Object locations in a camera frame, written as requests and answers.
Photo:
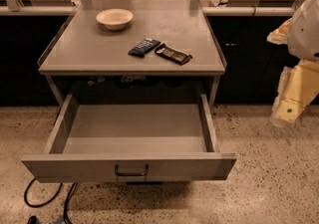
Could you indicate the black chocolate rxbar wrapper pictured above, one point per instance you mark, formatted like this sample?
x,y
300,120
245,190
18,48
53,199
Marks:
x,y
172,54

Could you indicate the black drawer handle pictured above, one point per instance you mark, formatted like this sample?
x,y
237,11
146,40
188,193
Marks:
x,y
121,171

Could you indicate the blue snack bar wrapper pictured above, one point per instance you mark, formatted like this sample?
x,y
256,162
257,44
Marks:
x,y
142,48

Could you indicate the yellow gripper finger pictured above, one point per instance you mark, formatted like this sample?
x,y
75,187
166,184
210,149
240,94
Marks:
x,y
280,35
297,88

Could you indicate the grey open top drawer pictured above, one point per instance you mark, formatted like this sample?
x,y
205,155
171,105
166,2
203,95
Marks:
x,y
176,141

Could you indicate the grey metal cabinet table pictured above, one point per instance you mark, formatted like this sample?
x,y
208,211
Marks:
x,y
87,49

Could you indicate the white ceramic bowl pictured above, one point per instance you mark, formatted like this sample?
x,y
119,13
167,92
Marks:
x,y
115,19

